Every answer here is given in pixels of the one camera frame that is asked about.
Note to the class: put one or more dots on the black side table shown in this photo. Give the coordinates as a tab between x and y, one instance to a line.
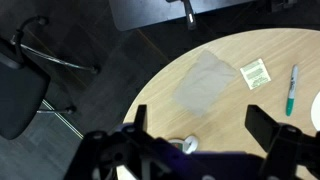
143	13

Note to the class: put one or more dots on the green marker pen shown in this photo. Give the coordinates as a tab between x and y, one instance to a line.
292	90

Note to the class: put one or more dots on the white mug cup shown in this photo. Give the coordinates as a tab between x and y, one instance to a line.
189	144

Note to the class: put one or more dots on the black office chair chrome legs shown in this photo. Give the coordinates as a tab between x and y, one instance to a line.
20	96

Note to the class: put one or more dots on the white green printed packet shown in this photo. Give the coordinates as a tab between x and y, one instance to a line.
255	74

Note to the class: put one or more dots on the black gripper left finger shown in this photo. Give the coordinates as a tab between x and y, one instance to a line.
140	118

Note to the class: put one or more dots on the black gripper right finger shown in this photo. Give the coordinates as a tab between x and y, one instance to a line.
261	126

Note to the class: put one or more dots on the small white paper plate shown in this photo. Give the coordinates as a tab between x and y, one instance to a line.
316	111

